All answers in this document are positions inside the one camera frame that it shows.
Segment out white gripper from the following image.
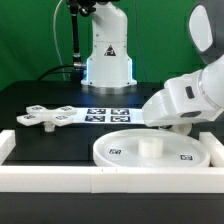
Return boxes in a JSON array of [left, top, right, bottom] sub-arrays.
[[142, 70, 224, 127]]

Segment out white round table top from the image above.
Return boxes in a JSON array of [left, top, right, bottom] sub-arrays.
[[93, 129, 210, 168]]

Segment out black cables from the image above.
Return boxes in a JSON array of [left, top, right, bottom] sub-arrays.
[[36, 64, 87, 82]]

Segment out white marker sheet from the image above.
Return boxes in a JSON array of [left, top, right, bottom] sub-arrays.
[[73, 108, 144, 124]]

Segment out white cable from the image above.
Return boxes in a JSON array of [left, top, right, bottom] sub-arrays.
[[52, 0, 67, 81]]

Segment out white left fence bar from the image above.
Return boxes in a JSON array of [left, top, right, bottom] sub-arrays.
[[0, 130, 16, 166]]

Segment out white front fence bar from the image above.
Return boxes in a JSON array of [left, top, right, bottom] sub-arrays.
[[0, 166, 224, 193]]

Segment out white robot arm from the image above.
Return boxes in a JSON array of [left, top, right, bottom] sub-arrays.
[[82, 0, 224, 126]]

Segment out white right fence bar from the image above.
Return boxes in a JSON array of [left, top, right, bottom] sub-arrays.
[[199, 132, 224, 168]]

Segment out white fence bar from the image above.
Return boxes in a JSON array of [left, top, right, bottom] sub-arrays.
[[0, 166, 224, 193], [0, 130, 16, 166], [199, 132, 224, 168]]

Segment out white cross-shaped table base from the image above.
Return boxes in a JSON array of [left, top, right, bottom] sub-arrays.
[[17, 105, 77, 133]]

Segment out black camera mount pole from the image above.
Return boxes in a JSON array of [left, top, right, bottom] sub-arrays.
[[65, 0, 96, 63]]

